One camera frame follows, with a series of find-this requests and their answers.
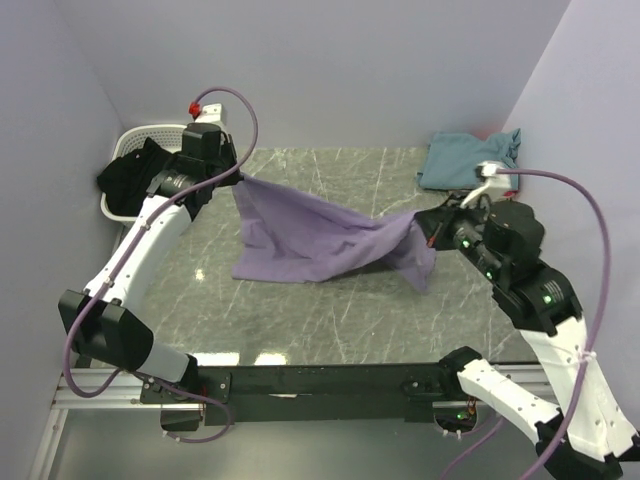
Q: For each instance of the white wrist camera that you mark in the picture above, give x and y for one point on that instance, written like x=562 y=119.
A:
x=494 y=180
x=211 y=114

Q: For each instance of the black t shirt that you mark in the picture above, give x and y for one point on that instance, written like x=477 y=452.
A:
x=125 y=180

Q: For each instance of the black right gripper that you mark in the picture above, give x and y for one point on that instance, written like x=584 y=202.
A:
x=434 y=221

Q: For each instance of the teal folded t shirt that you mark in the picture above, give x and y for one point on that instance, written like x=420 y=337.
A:
x=453 y=157

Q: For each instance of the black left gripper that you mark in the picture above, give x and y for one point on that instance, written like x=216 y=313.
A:
x=228 y=148

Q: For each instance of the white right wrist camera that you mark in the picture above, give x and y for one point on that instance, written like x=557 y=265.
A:
x=494 y=180

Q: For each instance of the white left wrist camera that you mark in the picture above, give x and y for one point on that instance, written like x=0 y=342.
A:
x=211 y=114

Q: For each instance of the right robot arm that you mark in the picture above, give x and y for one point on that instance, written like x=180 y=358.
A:
x=583 y=434

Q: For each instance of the aluminium rail frame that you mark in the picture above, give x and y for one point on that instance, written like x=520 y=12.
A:
x=124 y=393

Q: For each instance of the purple t shirt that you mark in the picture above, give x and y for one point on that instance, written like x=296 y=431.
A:
x=290 y=236

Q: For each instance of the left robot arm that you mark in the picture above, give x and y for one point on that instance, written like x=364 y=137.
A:
x=101 y=321

